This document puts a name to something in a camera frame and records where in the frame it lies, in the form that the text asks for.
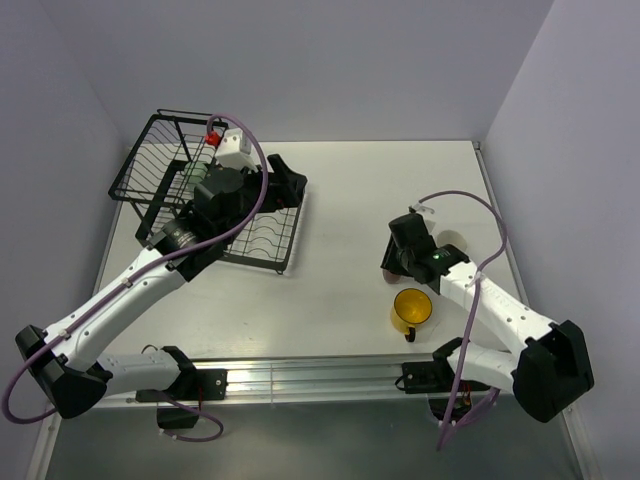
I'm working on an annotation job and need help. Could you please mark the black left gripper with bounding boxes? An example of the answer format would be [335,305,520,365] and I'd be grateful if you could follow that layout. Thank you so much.
[220,154,305,246]

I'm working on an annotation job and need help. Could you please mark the pale green cup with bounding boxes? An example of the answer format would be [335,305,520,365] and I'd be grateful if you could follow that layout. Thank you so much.
[183,161,208,189]

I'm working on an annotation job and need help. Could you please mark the dark maroon mug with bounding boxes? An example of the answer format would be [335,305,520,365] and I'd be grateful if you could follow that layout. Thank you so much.
[382,269,405,285]

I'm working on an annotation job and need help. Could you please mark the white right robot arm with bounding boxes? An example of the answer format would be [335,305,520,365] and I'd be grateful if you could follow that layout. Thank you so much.
[382,212,594,423]

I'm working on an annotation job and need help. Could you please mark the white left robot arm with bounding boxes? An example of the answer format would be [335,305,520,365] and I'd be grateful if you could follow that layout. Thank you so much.
[16,154,307,419]

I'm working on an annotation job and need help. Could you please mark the yellow mug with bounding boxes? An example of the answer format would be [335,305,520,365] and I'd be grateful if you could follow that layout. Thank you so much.
[390,288,433,343]

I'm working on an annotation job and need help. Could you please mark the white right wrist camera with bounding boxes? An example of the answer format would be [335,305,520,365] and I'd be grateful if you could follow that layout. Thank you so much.
[408,202,435,218]

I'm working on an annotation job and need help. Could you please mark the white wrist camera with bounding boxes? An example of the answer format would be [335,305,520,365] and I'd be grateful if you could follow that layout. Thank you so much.
[408,202,435,218]
[204,128,257,171]

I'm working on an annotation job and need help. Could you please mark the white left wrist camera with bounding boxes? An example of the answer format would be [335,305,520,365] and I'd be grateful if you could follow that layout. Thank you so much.
[204,128,257,171]

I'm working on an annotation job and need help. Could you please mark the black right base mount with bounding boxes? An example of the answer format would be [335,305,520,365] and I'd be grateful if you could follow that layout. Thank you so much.
[394,361,454,394]

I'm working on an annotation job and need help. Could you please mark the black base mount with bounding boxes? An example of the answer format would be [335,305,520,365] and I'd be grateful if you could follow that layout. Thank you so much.
[394,361,454,394]
[171,369,228,402]

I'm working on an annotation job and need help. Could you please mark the black wire dish rack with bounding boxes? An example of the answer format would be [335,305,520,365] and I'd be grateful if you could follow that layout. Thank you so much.
[109,110,304,273]

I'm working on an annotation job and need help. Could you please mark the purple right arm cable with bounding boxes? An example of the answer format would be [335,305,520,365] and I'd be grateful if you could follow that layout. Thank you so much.
[417,189,510,451]

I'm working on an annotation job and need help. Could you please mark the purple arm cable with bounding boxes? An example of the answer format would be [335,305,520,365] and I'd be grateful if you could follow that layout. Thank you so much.
[417,189,510,451]
[2,113,270,443]

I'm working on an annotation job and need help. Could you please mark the aluminium mounting rail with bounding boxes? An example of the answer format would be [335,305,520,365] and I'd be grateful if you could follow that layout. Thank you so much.
[107,349,521,407]

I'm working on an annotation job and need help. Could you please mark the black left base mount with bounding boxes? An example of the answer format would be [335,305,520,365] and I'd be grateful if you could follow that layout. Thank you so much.
[171,369,228,402]

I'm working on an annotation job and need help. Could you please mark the black box under rail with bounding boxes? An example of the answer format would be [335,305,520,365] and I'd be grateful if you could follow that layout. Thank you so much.
[156,407,198,431]

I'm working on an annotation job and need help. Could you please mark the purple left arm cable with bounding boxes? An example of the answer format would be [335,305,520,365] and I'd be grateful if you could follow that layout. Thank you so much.
[2,113,270,443]

